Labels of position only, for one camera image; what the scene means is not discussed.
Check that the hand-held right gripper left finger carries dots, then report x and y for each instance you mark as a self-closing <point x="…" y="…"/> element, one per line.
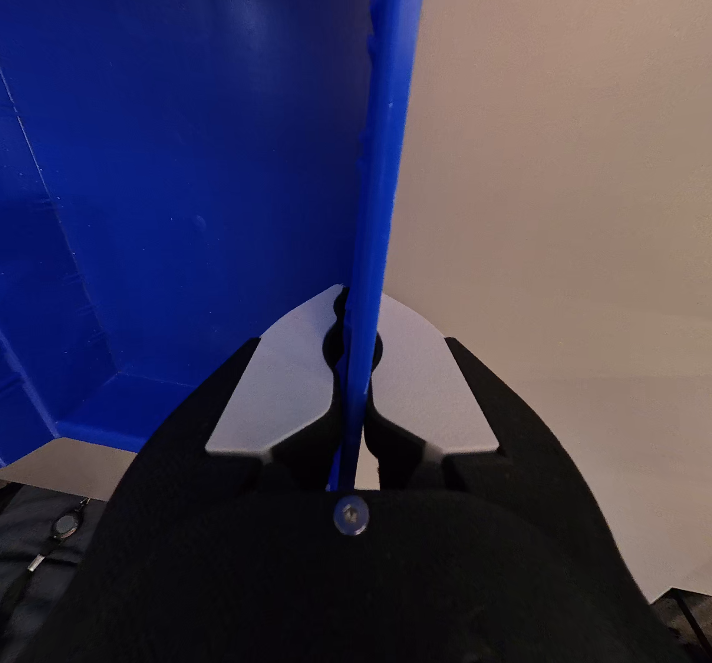
<point x="267" y="396"/>

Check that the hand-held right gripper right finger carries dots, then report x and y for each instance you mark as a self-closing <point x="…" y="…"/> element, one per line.
<point x="428" y="396"/>

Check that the blue plastic box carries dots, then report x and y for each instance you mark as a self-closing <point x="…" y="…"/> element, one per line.
<point x="194" y="146"/>

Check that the black badge reel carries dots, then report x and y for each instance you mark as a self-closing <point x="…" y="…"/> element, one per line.
<point x="67" y="527"/>

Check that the person's dark clothing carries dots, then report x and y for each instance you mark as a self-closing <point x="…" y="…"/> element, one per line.
<point x="33" y="590"/>

